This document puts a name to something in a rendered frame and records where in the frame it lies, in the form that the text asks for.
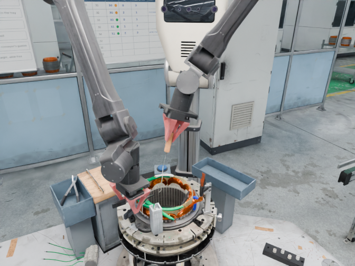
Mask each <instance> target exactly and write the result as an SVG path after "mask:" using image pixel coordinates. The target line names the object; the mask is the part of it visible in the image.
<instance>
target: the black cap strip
mask: <svg viewBox="0 0 355 266"><path fill-rule="evenodd" d="M274 248H275V249H276V253H274V252H273V249H274ZM281 250H282V249H281V248H279V247H276V246H274V245H271V244H269V243H267V242H266V244H265V246H264V249H263V253H262V254H263V255H265V256H267V257H270V258H272V259H274V260H276V261H279V262H281V263H283V264H285V265H288V266H304V261H305V258H303V257H301V256H300V259H299V260H296V256H297V255H296V254H293V253H291V252H288V251H286V250H284V254H282V253H281ZM289 254H290V255H291V256H292V257H291V259H288V258H287V257H288V255H289Z"/></svg>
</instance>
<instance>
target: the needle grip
mask: <svg viewBox="0 0 355 266"><path fill-rule="evenodd" d="M173 135H174V133H173V132H172V133H171V136H170V138H169V140H168V141H167V142H166V144H165V148H164V151H165V152H167V153H169V152H170V148H171V144H172V139H173Z"/></svg>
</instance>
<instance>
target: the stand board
mask: <svg viewBox="0 0 355 266"><path fill-rule="evenodd" d="M89 172H90V174H91V175H92V176H93V177H94V179H95V180H96V181H97V183H98V184H99V185H100V186H101V188H102V189H103V190H104V194H103V193H102V192H101V191H100V189H99V188H98V187H97V185H96V184H95V183H94V181H93V180H92V179H91V177H90V176H89V175H88V174H87V172H83V173H80V174H77V176H78V177H79V178H80V179H81V181H82V182H83V184H84V186H85V187H86V188H87V190H88V191H89V193H90V194H91V196H92V197H93V201H94V203H95V204H96V203H98V202H101V201H103V200H106V199H108V198H110V197H113V196H115V195H116V194H115V192H114V191H113V189H112V188H111V187H110V185H109V183H110V182H109V181H107V180H106V179H105V178H104V177H103V176H102V174H101V166H100V167H97V168H94V169H91V170H89Z"/></svg>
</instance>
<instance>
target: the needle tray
mask: <svg viewBox="0 0 355 266"><path fill-rule="evenodd" d="M203 173H204V174H205V181H206V182H207V183H210V182H211V183H212V184H211V198H212V200H213V201H212V202H214V205H215V208H217V215H219V213H221V214H222V219H221V222H219V221H218V219H217V220H216V228H215V230H216V231H218V232H219V233H221V234H223V233H224V232H225V231H226V230H227V229H228V228H230V227H231V226H232V222H233V213H234V208H235V199H238V200H242V199H243V198H244V197H245V196H246V195H248V194H249V193H250V192H251V191H252V190H253V189H255V186H256V179H255V178H253V177H250V176H248V175H246V174H244V173H242V172H240V171H238V170H235V169H233V168H231V167H229V166H227V165H225V164H223V163H220V162H218V161H216V160H214V159H212V158H210V157H206V158H205V159H203V160H201V161H199V162H198V163H196V164H194V165H192V175H194V176H196V177H198V178H200V179H201V178H202V174H203Z"/></svg>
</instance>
